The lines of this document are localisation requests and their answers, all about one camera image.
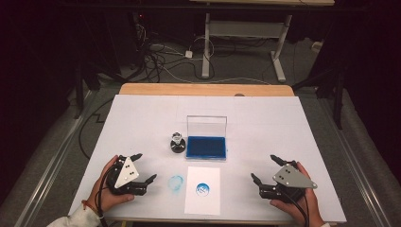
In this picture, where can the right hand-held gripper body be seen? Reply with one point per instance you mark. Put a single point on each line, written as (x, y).
(291, 178)

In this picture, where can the white power adapter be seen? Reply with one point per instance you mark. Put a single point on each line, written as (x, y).
(188, 54)

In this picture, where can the black metal stand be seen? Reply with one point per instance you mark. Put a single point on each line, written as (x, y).
(78, 94)
(339, 101)

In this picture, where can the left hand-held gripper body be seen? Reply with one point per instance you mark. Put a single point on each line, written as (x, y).
(126, 175)

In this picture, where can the blue ink pad clear lid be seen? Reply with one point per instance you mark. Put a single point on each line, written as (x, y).
(205, 147)

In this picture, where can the person's right hand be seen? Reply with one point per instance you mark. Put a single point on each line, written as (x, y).
(302, 211)

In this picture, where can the white table cover board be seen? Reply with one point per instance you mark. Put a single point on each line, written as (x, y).
(268, 126)

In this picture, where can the aluminium floor rail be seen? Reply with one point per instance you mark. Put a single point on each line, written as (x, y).
(53, 167)
(356, 164)

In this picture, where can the person's left hand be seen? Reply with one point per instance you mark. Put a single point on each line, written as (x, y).
(105, 198)

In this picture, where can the white power strip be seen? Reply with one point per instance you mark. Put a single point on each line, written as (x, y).
(317, 46)

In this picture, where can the white paper sheet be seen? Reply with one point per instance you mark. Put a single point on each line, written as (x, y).
(195, 176)

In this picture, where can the white metal desk frame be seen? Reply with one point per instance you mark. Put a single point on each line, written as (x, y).
(246, 29)

